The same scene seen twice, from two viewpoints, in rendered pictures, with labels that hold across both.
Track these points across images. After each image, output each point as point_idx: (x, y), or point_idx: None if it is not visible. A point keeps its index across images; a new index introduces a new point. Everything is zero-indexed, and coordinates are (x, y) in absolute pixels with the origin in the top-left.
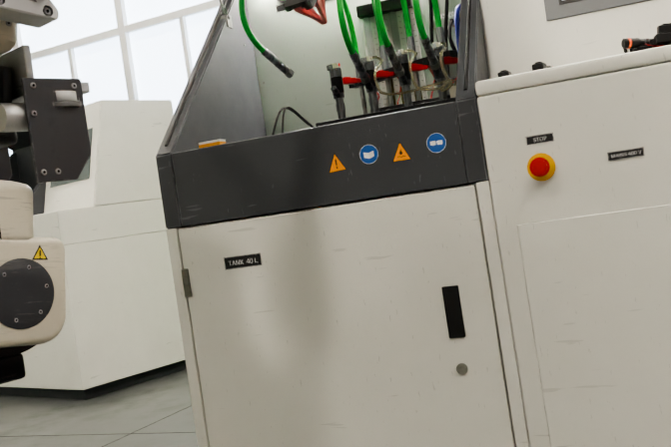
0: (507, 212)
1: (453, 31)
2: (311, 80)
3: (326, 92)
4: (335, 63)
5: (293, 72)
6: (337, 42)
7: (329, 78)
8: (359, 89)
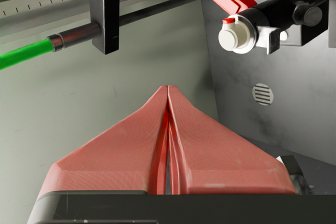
0: None
1: None
2: (83, 136)
3: (98, 103)
4: (229, 31)
5: (285, 159)
6: (2, 107)
7: (75, 105)
8: (120, 24)
